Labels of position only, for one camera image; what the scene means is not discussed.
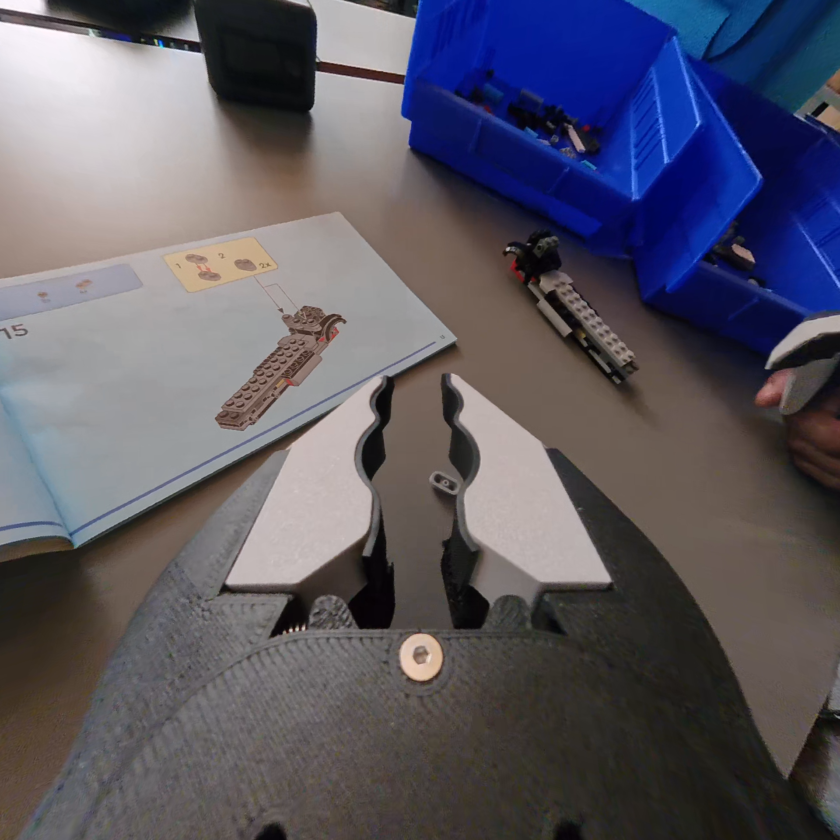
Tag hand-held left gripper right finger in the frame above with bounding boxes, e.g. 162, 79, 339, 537
440, 373, 614, 627

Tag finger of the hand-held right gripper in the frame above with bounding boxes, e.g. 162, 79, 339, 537
764, 311, 840, 416

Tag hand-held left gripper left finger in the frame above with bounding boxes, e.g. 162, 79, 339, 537
223, 375, 396, 626

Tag blue plastic storage bin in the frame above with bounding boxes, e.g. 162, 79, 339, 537
633, 56, 840, 355
405, 0, 764, 257

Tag pile of colourful toy bricks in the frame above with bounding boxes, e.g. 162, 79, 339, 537
453, 69, 605, 173

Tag person's right hand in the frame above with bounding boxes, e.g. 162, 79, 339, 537
755, 371, 840, 490

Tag light blue instruction booklet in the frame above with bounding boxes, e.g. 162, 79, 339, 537
0, 211, 458, 564

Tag grey black brick model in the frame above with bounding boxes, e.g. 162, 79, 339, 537
503, 230, 639, 386

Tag teal upholstered chair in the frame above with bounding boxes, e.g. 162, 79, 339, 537
646, 0, 840, 114

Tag black cube device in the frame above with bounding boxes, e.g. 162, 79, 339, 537
193, 0, 318, 112

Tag flat black box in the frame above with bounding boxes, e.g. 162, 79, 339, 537
47, 0, 196, 17

